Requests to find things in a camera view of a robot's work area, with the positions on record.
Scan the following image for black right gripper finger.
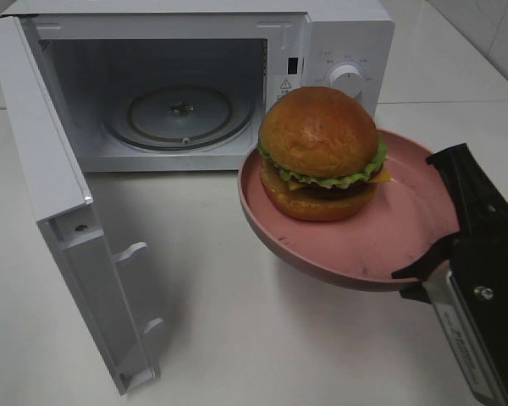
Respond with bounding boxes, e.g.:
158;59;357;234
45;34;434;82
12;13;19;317
426;143;508;237

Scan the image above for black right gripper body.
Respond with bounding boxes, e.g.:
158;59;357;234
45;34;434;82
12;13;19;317
391;218;508;396

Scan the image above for pink round plate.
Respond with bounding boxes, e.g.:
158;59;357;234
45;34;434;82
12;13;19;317
238;130;459;291

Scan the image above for burger with lettuce and cheese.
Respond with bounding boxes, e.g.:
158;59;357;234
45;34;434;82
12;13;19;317
257;86;391;222

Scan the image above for white microwave oven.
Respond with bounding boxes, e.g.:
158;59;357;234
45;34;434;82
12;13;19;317
0;1;395;393

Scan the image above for glass microwave turntable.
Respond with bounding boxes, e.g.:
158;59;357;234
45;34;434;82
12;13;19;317
105;85;254;151

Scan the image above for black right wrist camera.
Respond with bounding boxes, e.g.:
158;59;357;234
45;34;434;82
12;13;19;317
422;260;508;405

